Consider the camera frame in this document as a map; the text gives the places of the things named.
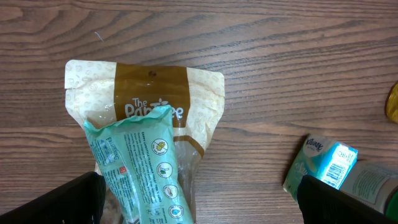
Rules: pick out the mint green wipes pack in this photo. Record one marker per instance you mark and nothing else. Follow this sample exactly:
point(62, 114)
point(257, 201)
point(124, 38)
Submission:
point(137, 158)

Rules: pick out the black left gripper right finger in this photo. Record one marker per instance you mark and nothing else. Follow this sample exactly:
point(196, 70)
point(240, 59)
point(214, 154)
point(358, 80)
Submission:
point(323, 204)

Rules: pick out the green lid jar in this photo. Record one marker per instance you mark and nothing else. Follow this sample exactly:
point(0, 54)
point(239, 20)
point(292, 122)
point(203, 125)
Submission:
point(374, 186)

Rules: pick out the green Kleenex tissue pack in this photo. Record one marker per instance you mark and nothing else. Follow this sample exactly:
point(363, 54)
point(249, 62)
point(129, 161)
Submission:
point(327, 160)

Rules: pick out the brown patterned snack bag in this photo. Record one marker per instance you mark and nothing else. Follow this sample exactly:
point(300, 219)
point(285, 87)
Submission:
point(107, 92)

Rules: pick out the clear plastic bottle grey cap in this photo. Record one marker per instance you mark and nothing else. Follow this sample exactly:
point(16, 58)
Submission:
point(391, 104)

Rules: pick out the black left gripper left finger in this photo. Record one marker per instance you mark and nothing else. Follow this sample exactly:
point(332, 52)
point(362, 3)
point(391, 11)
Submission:
point(80, 200)

